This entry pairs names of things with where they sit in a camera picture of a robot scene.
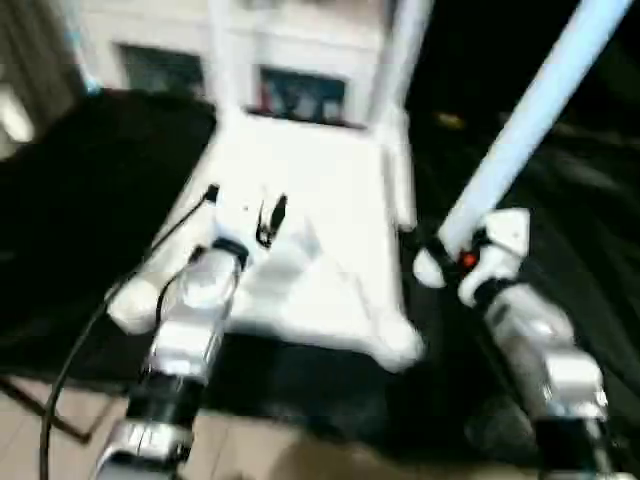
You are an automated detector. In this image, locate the white plastic table top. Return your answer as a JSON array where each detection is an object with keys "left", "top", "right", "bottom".
[{"left": 106, "top": 103, "right": 427, "bottom": 375}]

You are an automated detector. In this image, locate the white plastic table leg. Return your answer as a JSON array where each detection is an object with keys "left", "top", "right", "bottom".
[
  {"left": 378, "top": 0, "right": 434, "bottom": 149},
  {"left": 205, "top": 0, "right": 239, "bottom": 124},
  {"left": 413, "top": 0, "right": 639, "bottom": 290}
]

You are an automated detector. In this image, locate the white glass door cabinet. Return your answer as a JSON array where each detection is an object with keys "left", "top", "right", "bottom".
[{"left": 74, "top": 0, "right": 404, "bottom": 130}]

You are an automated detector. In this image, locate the black work mat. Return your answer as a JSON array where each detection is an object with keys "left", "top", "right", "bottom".
[{"left": 0, "top": 87, "right": 640, "bottom": 461}]

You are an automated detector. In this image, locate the white blue patterned roll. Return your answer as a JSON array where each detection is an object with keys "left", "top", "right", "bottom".
[{"left": 63, "top": 0, "right": 102, "bottom": 97}]

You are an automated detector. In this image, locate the beige curtain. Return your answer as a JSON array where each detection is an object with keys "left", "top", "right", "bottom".
[{"left": 0, "top": 0, "right": 81, "bottom": 151}]

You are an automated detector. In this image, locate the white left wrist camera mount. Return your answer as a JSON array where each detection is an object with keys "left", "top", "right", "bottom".
[{"left": 199, "top": 183, "right": 282, "bottom": 252}]

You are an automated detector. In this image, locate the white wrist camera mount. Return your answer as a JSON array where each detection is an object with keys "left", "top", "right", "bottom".
[
  {"left": 199, "top": 183, "right": 282, "bottom": 252},
  {"left": 457, "top": 208, "right": 532, "bottom": 307}
]

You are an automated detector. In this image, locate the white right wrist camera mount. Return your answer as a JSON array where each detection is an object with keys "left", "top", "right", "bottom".
[{"left": 457, "top": 208, "right": 532, "bottom": 307}]

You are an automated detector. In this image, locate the black metal table frame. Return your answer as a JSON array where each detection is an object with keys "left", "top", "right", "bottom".
[{"left": 0, "top": 373, "right": 114, "bottom": 444}]

